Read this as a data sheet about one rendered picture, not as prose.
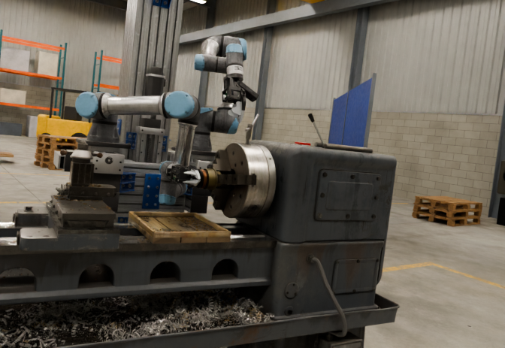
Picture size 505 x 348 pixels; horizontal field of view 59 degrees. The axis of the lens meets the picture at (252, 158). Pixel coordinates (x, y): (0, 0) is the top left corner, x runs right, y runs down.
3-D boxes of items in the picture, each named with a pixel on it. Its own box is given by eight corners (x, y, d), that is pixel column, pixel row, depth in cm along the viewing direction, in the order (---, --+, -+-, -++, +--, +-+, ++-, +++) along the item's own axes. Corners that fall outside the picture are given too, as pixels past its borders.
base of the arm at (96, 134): (84, 138, 223) (86, 119, 222) (116, 141, 230) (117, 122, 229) (89, 140, 210) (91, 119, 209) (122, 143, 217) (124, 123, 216)
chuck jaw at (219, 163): (233, 177, 192) (228, 153, 198) (238, 170, 188) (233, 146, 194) (210, 175, 186) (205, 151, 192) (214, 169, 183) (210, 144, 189)
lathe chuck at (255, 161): (228, 204, 207) (239, 137, 202) (261, 228, 180) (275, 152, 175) (210, 204, 203) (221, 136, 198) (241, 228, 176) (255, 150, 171)
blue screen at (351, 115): (305, 195, 1065) (317, 95, 1052) (339, 199, 1062) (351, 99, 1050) (327, 231, 653) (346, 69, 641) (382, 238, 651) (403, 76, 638)
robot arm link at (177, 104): (88, 119, 214) (199, 119, 206) (71, 118, 199) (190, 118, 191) (88, 94, 214) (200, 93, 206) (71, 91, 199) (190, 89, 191)
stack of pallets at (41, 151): (83, 166, 1137) (86, 137, 1133) (101, 170, 1079) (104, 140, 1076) (32, 164, 1044) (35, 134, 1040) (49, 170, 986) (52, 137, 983)
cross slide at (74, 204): (92, 203, 184) (93, 192, 183) (114, 228, 146) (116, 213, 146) (47, 201, 175) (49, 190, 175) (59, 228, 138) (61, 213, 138)
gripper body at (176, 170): (174, 185, 180) (165, 180, 191) (195, 186, 185) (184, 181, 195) (176, 166, 180) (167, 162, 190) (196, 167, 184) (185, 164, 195)
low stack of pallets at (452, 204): (441, 215, 981) (444, 195, 978) (481, 224, 915) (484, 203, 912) (409, 216, 902) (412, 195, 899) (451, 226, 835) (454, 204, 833)
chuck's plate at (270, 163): (234, 205, 209) (246, 138, 204) (268, 228, 182) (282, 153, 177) (228, 204, 207) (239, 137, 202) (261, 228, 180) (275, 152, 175)
